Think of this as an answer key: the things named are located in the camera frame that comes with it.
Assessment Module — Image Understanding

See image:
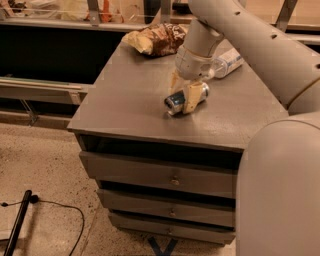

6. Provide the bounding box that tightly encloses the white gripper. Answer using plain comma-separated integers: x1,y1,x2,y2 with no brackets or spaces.
170,46,213,114

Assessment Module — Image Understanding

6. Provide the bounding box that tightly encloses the silver blue redbull can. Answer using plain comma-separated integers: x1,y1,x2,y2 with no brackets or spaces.
164,82,210,115

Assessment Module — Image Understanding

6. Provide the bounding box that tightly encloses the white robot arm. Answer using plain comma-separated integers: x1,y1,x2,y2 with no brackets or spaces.
175,0,320,256

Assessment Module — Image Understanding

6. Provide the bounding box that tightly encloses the clear plastic water bottle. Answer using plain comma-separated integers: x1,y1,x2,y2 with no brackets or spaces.
213,48,244,79

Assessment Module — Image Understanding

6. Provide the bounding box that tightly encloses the brown yellow chip bag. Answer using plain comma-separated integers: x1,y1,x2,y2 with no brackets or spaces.
122,23,188,57

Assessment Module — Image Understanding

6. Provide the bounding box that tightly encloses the grey drawer cabinet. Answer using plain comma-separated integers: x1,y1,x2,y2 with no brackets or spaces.
68,44,287,233

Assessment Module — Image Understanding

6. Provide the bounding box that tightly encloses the grey top drawer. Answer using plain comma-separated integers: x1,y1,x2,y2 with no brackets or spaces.
80,151,236,199

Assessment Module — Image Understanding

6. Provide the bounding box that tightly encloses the grey drawer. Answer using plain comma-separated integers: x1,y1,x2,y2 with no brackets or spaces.
97,189,235,228
80,151,236,199
109,213,235,245

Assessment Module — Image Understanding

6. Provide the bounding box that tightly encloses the grey middle drawer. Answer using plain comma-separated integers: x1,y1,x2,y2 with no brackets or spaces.
97,189,235,228

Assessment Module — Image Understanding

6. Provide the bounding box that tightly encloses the grey bottom drawer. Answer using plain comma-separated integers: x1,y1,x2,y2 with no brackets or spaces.
109,213,235,245

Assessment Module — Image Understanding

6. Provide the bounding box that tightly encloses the blue tape cross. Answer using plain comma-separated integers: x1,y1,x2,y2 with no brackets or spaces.
147,236,179,256

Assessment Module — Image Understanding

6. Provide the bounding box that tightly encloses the black pole on floor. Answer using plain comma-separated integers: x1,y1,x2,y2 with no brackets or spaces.
4,190,32,256

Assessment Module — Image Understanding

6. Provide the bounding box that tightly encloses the metal shelf rail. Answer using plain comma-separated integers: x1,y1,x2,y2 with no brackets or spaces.
0,77,91,125

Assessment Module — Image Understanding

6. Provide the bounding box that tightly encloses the black cable on floor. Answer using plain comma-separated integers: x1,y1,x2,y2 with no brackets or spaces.
0,194,86,256

